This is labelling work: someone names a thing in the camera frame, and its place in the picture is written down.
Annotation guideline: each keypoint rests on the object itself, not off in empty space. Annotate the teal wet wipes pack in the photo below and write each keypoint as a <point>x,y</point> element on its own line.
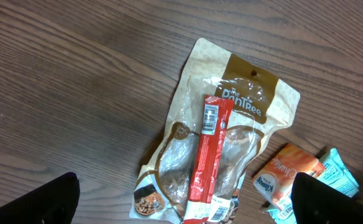
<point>336,176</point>

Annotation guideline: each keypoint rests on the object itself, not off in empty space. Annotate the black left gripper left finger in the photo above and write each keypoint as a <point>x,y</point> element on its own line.
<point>52,203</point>

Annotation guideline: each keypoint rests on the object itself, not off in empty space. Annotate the small orange box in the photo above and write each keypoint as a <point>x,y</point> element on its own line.
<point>275,180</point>

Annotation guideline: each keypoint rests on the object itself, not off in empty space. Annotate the snack bag with red label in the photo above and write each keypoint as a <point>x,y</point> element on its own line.
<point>263,104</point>

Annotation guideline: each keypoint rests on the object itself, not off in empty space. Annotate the red stick snack packet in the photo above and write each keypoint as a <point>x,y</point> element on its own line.
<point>202,184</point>

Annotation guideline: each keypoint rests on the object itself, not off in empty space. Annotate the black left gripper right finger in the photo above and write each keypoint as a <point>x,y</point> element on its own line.
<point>317,203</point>

